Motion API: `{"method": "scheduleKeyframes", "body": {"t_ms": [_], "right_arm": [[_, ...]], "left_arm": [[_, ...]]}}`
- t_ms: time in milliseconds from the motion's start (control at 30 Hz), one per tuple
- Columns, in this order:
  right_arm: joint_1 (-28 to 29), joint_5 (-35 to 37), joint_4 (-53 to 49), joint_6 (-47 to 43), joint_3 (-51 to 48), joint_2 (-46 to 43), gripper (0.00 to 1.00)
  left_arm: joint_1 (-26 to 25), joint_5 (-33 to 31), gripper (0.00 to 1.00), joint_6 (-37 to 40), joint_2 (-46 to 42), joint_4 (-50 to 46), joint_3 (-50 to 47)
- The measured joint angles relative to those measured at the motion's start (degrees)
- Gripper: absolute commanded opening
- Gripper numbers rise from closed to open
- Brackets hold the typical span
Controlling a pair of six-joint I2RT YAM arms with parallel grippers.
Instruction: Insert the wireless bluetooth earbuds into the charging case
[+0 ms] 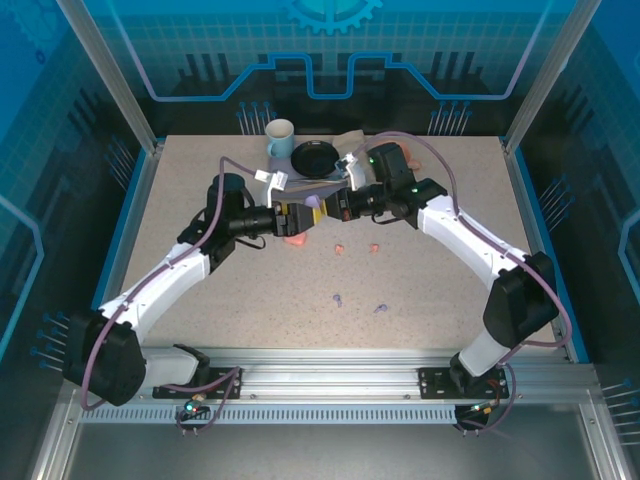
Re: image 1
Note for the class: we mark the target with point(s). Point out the blue edged table side rail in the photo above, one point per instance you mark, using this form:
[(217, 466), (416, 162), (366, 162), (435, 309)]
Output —
[(122, 250), (537, 225)]

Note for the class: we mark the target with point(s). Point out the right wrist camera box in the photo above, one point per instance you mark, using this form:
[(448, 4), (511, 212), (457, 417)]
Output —
[(355, 172)]

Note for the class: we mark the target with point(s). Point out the black plate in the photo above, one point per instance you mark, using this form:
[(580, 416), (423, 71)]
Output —
[(315, 159)]

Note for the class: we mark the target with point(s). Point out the beige folded cloth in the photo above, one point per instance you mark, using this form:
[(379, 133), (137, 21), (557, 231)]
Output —
[(350, 137)]

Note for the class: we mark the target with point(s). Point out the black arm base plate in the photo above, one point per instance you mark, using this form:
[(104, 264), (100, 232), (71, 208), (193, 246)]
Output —
[(239, 392), (430, 382)]

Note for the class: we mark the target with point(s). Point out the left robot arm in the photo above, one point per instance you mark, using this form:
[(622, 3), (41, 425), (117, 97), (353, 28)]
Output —
[(160, 280)]

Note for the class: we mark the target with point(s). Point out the aluminium frame post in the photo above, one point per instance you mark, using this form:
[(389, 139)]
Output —
[(122, 80), (540, 80)]

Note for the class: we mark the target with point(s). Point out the small LED connector board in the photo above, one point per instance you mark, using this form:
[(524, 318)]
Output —
[(482, 409), (190, 407)]

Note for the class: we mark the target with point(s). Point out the light blue mug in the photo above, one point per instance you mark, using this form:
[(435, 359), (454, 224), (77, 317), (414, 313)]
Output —
[(280, 145)]

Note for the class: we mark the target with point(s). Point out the steel shelf panel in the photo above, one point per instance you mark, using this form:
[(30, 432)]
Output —
[(325, 450)]

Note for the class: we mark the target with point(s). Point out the lavender tray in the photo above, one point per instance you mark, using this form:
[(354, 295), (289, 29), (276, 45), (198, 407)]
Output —
[(294, 170)]

